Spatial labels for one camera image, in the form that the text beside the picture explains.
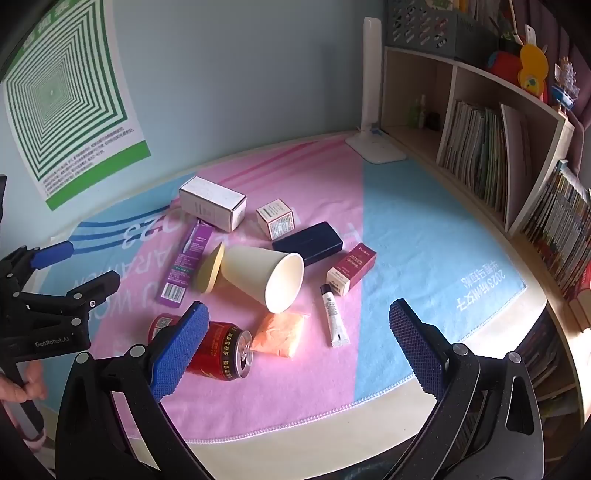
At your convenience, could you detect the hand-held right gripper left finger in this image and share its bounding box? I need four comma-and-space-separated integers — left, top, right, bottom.
55, 301, 218, 480

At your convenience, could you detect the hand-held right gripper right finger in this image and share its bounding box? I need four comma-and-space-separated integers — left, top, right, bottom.
389, 298, 546, 480

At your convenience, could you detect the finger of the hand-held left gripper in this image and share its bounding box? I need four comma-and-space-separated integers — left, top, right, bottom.
11, 270, 122, 324
0, 240, 75, 296

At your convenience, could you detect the red drink can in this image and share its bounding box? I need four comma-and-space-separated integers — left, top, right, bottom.
147, 314, 254, 382

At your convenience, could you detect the purple toothbrush package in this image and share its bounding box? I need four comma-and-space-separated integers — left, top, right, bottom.
156, 219, 215, 306

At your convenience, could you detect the orange plastic packet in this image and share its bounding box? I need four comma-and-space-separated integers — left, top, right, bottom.
250, 311, 309, 358

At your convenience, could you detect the cream paper cup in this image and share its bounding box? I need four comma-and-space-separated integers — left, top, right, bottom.
221, 244, 305, 315

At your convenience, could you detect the person's left hand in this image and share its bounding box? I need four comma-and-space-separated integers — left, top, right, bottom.
0, 360, 49, 403

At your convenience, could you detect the white squeeze tube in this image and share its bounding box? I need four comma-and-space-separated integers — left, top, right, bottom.
320, 283, 351, 348

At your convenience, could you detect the maroon carton box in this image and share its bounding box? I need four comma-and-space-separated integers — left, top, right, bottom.
326, 242, 378, 297

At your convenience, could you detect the cream desk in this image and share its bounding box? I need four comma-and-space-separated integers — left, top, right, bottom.
37, 131, 578, 480

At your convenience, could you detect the pink and blue printed towel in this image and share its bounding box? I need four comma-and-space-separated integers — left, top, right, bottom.
34, 138, 527, 446

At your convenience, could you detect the large white carton box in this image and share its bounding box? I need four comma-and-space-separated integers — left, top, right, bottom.
178, 176, 247, 232

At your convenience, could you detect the dark blue flat box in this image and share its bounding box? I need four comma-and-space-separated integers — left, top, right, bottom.
271, 222, 345, 267

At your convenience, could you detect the small white carton box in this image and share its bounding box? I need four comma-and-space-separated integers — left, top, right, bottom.
256, 199, 295, 241

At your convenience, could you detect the stack of red books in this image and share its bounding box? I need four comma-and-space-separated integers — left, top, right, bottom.
566, 265, 591, 330

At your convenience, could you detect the row of colourful books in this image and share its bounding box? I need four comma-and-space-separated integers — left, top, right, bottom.
519, 159, 591, 301

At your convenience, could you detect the row of thin books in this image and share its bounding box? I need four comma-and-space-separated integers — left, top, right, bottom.
436, 99, 509, 213

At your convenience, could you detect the small green bottle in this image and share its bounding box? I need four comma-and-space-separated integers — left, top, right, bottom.
409, 95, 428, 130

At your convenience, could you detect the wooden desktop bookshelf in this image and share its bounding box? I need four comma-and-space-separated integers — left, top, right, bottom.
381, 44, 591, 333

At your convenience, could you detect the white desk lamp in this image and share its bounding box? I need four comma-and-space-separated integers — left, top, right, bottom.
345, 17, 408, 164

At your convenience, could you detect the small toy boat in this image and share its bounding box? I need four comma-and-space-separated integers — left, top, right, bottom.
554, 58, 580, 110

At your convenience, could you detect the yellow and red toy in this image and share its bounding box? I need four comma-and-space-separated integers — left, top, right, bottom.
485, 44, 555, 100

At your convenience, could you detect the grey plastic crate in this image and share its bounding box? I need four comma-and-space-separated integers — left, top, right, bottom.
387, 0, 499, 58

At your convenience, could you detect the green square pattern wall poster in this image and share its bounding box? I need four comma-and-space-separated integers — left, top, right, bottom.
0, 0, 153, 212

